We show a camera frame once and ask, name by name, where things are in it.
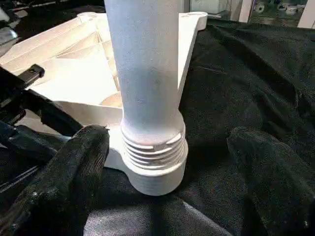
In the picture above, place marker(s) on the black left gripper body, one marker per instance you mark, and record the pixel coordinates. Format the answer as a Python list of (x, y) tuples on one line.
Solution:
[(14, 83)]

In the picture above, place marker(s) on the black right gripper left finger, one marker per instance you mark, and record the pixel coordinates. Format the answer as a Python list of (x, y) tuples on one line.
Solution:
[(69, 177)]

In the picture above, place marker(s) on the white plastic table leg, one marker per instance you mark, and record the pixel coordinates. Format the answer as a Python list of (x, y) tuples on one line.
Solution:
[(147, 61)]

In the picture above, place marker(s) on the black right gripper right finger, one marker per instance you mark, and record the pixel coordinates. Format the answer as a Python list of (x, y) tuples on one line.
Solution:
[(275, 177)]

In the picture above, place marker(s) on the white plastic table top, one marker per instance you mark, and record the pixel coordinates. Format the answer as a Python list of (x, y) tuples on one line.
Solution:
[(73, 73)]

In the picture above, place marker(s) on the black shiny table mat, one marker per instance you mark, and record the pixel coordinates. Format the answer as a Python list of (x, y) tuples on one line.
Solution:
[(246, 86)]

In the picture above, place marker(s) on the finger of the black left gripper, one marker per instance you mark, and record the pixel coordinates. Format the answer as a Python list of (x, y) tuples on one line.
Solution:
[(29, 142), (54, 113)]

